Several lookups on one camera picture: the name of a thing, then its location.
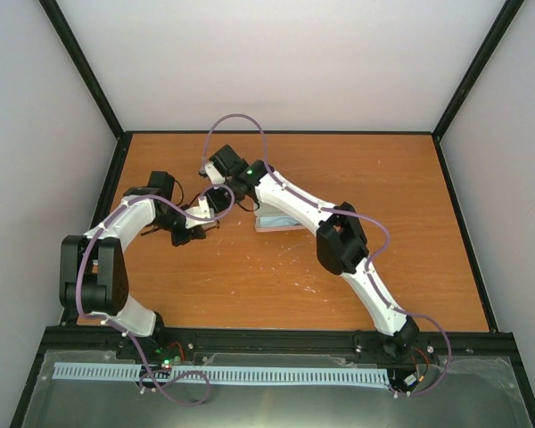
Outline pink glasses case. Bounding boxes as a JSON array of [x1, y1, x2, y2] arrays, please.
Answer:
[[253, 203, 305, 233]]

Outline light blue cleaning cloth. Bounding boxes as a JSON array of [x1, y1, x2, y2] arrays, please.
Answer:
[[258, 216, 300, 228]]

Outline black thin-frame sunglasses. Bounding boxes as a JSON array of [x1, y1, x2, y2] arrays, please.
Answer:
[[194, 187, 231, 231]]

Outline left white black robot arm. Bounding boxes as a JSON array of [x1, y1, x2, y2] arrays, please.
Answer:
[[59, 171, 215, 359]]

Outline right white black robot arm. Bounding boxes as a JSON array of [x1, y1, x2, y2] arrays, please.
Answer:
[[201, 145, 419, 361]]

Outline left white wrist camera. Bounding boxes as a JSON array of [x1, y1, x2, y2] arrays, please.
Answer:
[[185, 194, 217, 229]]

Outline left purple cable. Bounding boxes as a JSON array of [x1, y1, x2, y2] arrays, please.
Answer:
[[74, 185, 235, 406]]

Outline left black frame post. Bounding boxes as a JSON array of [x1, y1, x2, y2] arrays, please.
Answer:
[[37, 0, 127, 140]]

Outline black frame post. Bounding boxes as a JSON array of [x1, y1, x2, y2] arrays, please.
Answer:
[[432, 0, 526, 140], [37, 0, 127, 140]]

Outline light blue slotted cable duct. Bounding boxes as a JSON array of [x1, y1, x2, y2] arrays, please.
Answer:
[[52, 362, 390, 389]]

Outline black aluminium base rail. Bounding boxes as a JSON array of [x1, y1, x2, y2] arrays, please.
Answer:
[[42, 325, 516, 367]]

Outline right black frame post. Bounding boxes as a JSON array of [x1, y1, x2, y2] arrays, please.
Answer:
[[432, 0, 526, 140]]

